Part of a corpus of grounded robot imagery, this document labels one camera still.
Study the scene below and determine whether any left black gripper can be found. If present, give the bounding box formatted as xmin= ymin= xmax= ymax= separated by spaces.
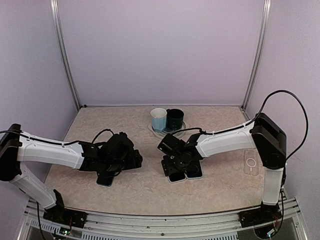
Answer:
xmin=103 ymin=149 xmax=143 ymax=172

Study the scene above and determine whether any clear magsafe phone case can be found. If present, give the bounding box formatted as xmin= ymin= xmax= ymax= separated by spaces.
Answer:
xmin=243 ymin=149 xmax=259 ymax=177

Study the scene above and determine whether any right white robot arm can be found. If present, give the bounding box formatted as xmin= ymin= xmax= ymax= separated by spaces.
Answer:
xmin=157 ymin=113 xmax=287 ymax=222

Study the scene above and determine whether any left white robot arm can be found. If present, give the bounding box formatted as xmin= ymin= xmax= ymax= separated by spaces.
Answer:
xmin=0 ymin=124 xmax=143 ymax=223

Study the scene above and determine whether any clear round plate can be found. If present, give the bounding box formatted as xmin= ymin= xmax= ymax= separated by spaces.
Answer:
xmin=148 ymin=121 xmax=190 ymax=139

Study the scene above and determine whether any dark green mug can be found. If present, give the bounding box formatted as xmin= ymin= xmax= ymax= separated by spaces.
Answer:
xmin=166 ymin=108 xmax=185 ymax=131

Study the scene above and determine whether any light blue white mug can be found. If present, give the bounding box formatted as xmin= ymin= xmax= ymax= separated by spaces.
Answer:
xmin=150 ymin=108 xmax=167 ymax=132

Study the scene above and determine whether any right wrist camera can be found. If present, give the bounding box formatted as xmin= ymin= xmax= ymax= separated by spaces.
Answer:
xmin=157 ymin=133 xmax=186 ymax=156

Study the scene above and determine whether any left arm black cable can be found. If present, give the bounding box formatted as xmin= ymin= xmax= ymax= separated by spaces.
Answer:
xmin=0 ymin=128 xmax=116 ymax=147

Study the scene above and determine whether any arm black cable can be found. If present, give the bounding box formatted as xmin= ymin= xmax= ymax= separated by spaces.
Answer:
xmin=172 ymin=90 xmax=308 ymax=161
xmin=0 ymin=128 xmax=116 ymax=147

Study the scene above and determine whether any aluminium front rail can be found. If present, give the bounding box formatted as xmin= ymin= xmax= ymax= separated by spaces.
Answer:
xmin=17 ymin=198 xmax=308 ymax=240

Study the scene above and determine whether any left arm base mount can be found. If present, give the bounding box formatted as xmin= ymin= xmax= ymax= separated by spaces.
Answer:
xmin=43 ymin=210 xmax=88 ymax=229

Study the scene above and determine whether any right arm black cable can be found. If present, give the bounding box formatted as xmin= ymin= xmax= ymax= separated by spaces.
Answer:
xmin=172 ymin=90 xmax=308 ymax=161

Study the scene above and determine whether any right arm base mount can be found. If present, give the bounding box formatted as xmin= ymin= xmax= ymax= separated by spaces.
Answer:
xmin=238 ymin=203 xmax=282 ymax=228

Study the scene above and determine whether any left aluminium corner post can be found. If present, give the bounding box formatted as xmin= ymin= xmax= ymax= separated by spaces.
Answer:
xmin=50 ymin=0 xmax=82 ymax=111

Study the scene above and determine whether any aluminium corner post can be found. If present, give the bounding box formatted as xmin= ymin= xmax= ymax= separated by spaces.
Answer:
xmin=50 ymin=0 xmax=82 ymax=111
xmin=241 ymin=0 xmax=272 ymax=112

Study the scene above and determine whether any right aluminium corner post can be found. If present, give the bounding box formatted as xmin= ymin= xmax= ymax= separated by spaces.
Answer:
xmin=241 ymin=0 xmax=272 ymax=112

